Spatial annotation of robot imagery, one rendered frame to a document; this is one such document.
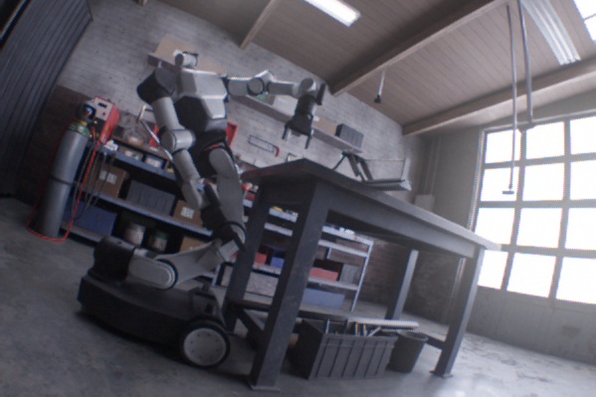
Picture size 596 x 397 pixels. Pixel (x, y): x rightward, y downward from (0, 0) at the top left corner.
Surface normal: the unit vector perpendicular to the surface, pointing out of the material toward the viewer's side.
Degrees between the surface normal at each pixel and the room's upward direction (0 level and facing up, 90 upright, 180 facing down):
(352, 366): 90
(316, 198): 90
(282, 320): 90
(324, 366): 90
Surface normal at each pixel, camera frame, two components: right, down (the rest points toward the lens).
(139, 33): 0.45, -0.06
